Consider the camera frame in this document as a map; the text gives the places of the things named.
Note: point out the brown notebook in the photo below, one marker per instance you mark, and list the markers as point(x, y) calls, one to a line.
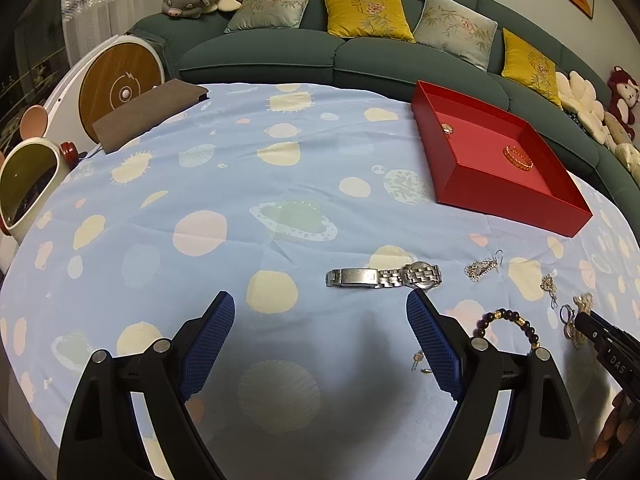
point(145, 110)

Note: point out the person's right hand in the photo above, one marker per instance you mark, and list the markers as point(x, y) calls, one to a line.
point(607, 432)

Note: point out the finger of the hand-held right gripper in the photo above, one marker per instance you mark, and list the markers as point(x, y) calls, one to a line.
point(607, 347)

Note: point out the white rounded appliance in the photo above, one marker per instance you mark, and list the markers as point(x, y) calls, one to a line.
point(30, 175)

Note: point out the small red knob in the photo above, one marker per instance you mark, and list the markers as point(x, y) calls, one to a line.
point(69, 152)

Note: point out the grey-green embroidered cushion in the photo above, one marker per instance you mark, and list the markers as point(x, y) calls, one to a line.
point(452, 30)
point(270, 7)

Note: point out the white flower cushion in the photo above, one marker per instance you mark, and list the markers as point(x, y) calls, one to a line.
point(580, 100)

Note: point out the cream satin pillow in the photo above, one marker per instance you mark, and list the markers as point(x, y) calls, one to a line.
point(627, 162)

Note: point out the red monkey plush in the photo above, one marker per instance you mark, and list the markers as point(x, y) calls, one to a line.
point(622, 95)

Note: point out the blue printed tablecloth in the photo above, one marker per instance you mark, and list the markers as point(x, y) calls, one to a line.
point(200, 185)

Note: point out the red box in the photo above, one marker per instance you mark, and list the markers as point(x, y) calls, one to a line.
point(480, 180)

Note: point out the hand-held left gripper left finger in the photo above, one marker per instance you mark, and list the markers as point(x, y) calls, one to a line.
point(212, 335)

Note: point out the white appliance with wooden disc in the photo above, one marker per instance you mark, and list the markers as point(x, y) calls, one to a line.
point(120, 75)

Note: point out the silver watch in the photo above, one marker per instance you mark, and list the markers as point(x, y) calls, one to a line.
point(390, 276)

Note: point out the silver flower earring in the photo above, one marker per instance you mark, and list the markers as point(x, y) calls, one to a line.
point(549, 285)
point(480, 267)

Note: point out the yellow embroidered cushion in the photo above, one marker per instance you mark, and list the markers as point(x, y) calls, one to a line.
point(532, 67)
point(365, 15)

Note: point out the beige plush pillow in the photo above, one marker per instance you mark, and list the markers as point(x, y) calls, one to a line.
point(617, 130)

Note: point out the green sofa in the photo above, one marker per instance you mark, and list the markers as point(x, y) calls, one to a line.
point(280, 55)

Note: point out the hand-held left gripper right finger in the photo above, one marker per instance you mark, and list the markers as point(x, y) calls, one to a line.
point(430, 335)

